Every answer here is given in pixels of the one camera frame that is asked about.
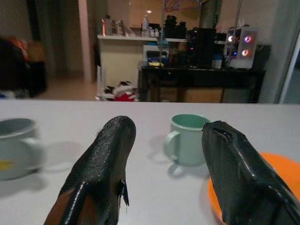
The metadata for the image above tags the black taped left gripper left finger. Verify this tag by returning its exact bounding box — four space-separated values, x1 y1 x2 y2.
43 115 137 225

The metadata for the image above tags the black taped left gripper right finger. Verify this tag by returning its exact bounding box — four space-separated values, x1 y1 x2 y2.
202 120 300 225

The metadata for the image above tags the orange plastic plate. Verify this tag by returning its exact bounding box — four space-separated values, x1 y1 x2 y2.
207 151 300 225

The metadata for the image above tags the mint green plastic mug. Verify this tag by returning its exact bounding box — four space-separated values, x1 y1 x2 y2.
164 113 212 167

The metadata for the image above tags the black white red cloth pile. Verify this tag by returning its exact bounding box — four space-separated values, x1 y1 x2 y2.
103 81 139 102

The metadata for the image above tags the white mug with yellow print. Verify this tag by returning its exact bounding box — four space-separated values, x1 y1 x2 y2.
0 118 42 181

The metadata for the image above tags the black desk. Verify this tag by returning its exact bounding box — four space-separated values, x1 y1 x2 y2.
138 63 267 104

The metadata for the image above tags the white shelf counter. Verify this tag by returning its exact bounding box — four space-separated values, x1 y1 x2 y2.
96 34 188 100

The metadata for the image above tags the white computer case with lit fans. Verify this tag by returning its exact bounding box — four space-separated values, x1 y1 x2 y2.
225 26 258 69

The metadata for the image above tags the black computer tower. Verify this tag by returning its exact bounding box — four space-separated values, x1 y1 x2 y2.
187 27 217 67

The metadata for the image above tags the dark sofa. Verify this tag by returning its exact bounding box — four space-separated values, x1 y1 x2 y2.
0 37 47 98

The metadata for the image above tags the clear plastic bottle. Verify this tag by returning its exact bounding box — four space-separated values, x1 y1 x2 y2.
142 15 150 38

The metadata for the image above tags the metal pole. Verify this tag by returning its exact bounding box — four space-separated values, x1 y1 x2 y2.
158 0 165 68

